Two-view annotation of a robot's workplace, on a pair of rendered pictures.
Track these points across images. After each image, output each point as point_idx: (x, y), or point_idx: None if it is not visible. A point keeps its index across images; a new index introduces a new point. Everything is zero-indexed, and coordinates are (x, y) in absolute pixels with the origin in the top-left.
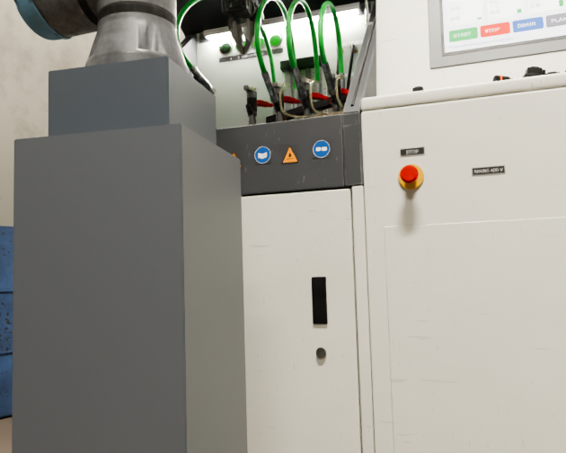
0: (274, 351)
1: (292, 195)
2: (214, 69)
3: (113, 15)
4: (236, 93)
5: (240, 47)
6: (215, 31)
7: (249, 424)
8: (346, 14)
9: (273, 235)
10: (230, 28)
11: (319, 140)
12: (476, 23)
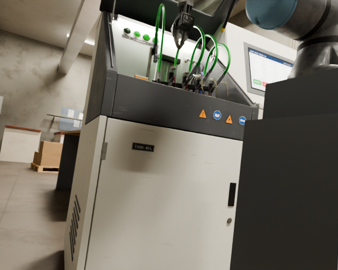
0: (208, 219)
1: (227, 140)
2: (117, 39)
3: None
4: (129, 59)
5: (177, 44)
6: (125, 18)
7: (190, 260)
8: (190, 44)
9: (216, 158)
10: (173, 31)
11: (242, 116)
12: (261, 79)
